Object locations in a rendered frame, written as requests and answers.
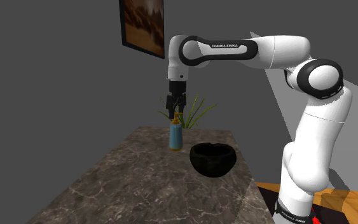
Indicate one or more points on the framed brown wall picture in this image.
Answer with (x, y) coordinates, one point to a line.
(143, 26)

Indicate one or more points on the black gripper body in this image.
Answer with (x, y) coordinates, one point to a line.
(177, 87)

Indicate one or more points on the green grass plant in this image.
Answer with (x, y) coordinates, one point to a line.
(194, 113)

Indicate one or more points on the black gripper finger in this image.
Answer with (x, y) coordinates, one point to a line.
(181, 104)
(169, 107)

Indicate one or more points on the black bowl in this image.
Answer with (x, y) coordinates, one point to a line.
(213, 159)

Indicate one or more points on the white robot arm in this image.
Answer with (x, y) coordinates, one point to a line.
(315, 133)

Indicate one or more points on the dark robot stand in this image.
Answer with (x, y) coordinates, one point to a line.
(267, 201)

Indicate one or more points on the blue soap dispenser bottle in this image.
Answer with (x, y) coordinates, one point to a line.
(176, 136)

